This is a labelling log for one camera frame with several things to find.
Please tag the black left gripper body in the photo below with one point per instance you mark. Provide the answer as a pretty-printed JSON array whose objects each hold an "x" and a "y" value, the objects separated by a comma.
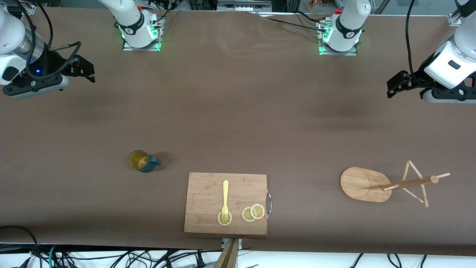
[{"x": 419, "y": 77}]

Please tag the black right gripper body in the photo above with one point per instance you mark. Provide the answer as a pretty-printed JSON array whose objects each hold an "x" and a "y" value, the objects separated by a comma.
[{"x": 53, "y": 60}]

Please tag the teal cup with yellow inside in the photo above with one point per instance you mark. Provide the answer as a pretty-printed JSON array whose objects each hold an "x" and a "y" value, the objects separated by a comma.
[{"x": 142, "y": 161}]

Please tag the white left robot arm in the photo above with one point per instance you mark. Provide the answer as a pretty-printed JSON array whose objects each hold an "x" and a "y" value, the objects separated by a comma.
[{"x": 347, "y": 26}]

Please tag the wooden cup rack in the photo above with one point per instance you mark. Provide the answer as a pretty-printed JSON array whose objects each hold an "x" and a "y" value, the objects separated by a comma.
[{"x": 362, "y": 184}]

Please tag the grey power strip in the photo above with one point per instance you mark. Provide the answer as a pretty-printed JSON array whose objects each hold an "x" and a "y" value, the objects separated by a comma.
[{"x": 243, "y": 5}]

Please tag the lemon slice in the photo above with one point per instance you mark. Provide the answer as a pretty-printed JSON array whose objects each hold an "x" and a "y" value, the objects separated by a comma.
[
  {"x": 220, "y": 221},
  {"x": 246, "y": 215},
  {"x": 257, "y": 211}
]

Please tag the yellow plastic fork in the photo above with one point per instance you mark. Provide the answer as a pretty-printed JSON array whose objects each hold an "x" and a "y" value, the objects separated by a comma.
[{"x": 225, "y": 193}]

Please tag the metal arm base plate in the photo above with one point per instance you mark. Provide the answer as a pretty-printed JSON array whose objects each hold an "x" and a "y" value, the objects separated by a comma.
[
  {"x": 353, "y": 51},
  {"x": 156, "y": 44}
]

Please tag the aluminium corner bracket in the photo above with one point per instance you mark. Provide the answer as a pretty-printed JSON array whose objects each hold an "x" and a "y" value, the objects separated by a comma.
[
  {"x": 29, "y": 10},
  {"x": 454, "y": 19}
]

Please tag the camera mounting post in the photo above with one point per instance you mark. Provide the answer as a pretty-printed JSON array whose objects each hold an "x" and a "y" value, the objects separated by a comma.
[{"x": 228, "y": 255}]

